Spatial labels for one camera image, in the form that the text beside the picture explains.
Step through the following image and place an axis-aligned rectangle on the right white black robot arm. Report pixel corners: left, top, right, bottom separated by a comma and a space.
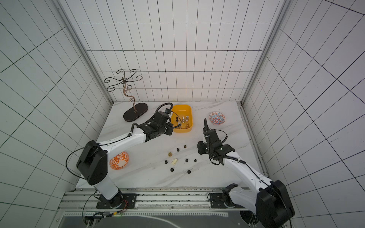
197, 126, 295, 228

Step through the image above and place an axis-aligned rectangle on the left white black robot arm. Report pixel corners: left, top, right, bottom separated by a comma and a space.
76, 109, 174, 208

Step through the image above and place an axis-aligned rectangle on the yellow plastic storage box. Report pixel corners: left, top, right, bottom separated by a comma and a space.
171, 104, 194, 133

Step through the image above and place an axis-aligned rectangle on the dark metal jewelry stand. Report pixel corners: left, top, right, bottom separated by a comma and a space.
104, 69, 148, 122

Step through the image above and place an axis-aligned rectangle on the red blue patterned bowl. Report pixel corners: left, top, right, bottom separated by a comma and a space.
209, 112, 226, 125

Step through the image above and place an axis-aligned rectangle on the orange white patterned plate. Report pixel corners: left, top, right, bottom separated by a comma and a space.
109, 152, 129, 170

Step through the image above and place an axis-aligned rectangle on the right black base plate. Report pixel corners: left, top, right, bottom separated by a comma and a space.
207, 193, 244, 209

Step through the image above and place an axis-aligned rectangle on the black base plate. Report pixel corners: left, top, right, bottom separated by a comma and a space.
207, 193, 244, 209
96, 193, 137, 210

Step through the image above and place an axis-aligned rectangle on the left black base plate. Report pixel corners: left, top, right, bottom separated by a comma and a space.
96, 193, 137, 210

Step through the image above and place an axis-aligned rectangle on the aluminium mounting rail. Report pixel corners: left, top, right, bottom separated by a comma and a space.
58, 187, 257, 213

